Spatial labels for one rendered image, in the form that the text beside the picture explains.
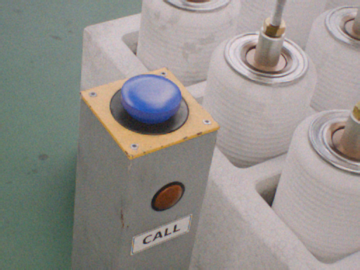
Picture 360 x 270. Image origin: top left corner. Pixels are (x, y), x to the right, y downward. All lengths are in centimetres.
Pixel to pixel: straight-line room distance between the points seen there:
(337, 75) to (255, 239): 19
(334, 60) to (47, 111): 40
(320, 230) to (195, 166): 15
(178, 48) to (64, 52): 36
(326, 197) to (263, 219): 7
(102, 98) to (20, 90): 50
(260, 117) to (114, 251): 19
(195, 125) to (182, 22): 23
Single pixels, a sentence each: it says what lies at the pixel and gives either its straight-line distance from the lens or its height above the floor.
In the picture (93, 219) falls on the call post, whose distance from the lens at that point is 59.
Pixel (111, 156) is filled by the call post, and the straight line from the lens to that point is 52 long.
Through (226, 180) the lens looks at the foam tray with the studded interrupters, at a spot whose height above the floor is 18.
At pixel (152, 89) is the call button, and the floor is 33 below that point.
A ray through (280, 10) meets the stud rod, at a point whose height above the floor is 31.
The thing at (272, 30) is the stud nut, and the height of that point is 29.
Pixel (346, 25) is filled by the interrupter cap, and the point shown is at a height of 25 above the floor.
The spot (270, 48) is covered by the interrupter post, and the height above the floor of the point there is 27.
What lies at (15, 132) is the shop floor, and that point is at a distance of 97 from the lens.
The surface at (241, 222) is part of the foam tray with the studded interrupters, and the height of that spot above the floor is 17.
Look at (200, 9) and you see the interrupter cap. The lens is 75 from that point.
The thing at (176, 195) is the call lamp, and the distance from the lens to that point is 55.
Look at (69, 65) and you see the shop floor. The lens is 107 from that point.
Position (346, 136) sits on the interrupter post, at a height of 26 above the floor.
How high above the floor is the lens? 66
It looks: 42 degrees down
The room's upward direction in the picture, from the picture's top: 10 degrees clockwise
